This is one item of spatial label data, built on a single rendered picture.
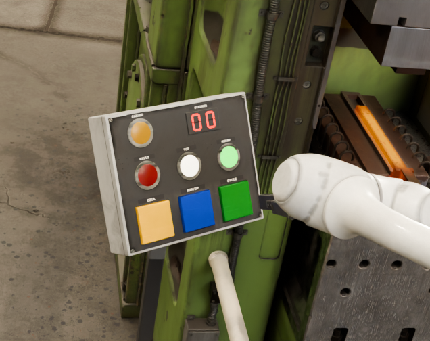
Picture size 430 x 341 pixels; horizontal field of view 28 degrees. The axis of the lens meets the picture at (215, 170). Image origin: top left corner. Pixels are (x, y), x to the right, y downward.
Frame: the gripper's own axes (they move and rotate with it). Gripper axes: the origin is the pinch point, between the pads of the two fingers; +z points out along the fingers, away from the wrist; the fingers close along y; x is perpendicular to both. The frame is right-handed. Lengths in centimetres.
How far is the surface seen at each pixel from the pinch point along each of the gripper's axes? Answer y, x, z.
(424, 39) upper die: 43, 27, -6
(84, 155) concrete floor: 60, -3, 214
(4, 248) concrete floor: 2, -27, 171
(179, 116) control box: -10.1, 19.4, 13.5
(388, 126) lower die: 62, 5, 27
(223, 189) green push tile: -2.8, 2.8, 12.6
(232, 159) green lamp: 1.0, 8.4, 13.0
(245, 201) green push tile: 2.2, -0.9, 12.6
